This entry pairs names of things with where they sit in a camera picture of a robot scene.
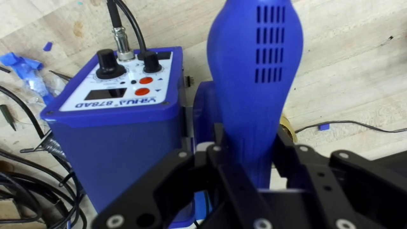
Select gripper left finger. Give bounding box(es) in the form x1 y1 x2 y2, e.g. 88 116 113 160
92 123 278 229

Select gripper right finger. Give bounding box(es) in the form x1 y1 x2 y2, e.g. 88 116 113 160
273 127 407 229

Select blue hot air handle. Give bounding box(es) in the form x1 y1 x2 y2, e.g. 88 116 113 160
207 0 304 189

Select blue soldering station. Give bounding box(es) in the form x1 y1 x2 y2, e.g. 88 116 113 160
40 46 195 229

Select yellow tape roll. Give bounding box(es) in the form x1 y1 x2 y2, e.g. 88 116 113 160
279 114 298 142

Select small black station knob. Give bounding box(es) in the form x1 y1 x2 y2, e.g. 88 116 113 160
142 51 163 74

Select metal spring iron stand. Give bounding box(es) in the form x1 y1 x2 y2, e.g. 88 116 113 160
20 130 68 161

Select large black station knob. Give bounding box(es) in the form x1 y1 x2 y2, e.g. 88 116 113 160
95 49 128 80

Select black tweezers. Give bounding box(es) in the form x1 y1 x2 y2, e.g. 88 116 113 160
49 70 73 82

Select clear plastic bag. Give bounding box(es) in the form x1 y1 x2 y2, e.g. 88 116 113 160
23 68 66 106

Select dark green pointed tool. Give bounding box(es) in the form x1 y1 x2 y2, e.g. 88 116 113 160
0 104 17 131

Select crumpled blue tape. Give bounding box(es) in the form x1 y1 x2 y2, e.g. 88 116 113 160
0 52 44 80

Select thin black cable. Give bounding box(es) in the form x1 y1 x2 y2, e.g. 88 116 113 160
294 120 407 134

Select blue handle holder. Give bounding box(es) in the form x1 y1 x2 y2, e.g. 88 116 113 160
192 81 224 147

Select bundle of black cables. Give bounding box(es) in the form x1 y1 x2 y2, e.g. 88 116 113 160
0 85 88 229

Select black cable with metal plug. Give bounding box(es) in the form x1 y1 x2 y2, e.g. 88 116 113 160
106 0 136 62

